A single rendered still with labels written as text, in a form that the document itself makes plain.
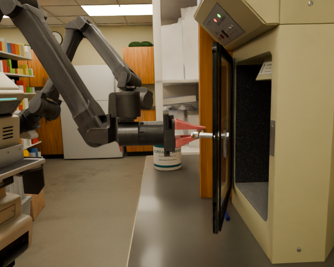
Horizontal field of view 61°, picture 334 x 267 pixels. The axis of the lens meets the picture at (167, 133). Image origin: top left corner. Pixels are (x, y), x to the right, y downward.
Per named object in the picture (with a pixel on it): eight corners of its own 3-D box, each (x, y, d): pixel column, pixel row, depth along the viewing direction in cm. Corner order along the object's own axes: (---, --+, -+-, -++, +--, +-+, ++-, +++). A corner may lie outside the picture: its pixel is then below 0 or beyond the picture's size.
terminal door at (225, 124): (230, 188, 88) (231, 56, 81) (216, 238, 59) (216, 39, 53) (228, 188, 88) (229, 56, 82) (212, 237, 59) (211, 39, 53)
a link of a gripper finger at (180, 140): (208, 116, 62) (165, 117, 62) (208, 147, 63) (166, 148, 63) (203, 113, 69) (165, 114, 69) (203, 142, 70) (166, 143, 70)
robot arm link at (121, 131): (117, 144, 69) (113, 148, 64) (116, 116, 69) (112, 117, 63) (145, 143, 69) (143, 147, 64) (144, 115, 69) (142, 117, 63)
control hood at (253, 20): (232, 50, 82) (233, 14, 81) (280, 24, 50) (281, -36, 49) (193, 51, 82) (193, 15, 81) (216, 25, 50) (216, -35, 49)
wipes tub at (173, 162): (180, 162, 139) (179, 133, 137) (182, 170, 126) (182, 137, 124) (154, 163, 139) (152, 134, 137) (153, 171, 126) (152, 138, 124)
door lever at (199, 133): (221, 135, 68) (221, 125, 68) (215, 142, 59) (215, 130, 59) (199, 135, 70) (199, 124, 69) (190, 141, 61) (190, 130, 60)
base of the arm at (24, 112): (28, 114, 129) (8, 116, 118) (39, 103, 127) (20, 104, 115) (39, 128, 129) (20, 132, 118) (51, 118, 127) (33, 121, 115)
